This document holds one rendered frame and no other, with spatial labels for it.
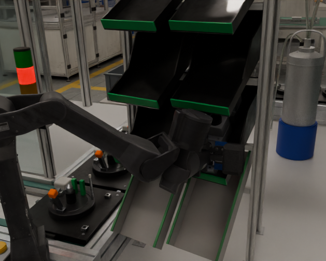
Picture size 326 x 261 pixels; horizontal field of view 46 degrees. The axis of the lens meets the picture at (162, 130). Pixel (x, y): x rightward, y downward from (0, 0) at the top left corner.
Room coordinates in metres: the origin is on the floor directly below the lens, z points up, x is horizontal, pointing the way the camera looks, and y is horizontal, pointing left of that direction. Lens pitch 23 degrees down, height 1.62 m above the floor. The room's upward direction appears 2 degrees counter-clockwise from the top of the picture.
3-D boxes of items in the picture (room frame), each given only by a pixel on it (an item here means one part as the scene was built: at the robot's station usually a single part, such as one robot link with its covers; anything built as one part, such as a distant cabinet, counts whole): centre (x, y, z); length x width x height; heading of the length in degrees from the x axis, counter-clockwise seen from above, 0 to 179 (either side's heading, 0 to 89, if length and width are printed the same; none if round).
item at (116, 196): (0.96, 0.28, 0.96); 0.24 x 0.24 x 0.02; 68
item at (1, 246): (0.79, 0.44, 0.96); 0.04 x 0.04 x 0.02
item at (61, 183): (1.09, 0.33, 0.97); 0.05 x 0.05 x 0.04; 68
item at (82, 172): (1.20, 0.18, 1.01); 0.24 x 0.24 x 0.13; 68
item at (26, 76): (1.14, 0.41, 1.33); 0.05 x 0.05 x 0.05
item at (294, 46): (5.99, -2.11, 0.40); 0.61 x 0.41 x 0.22; 67
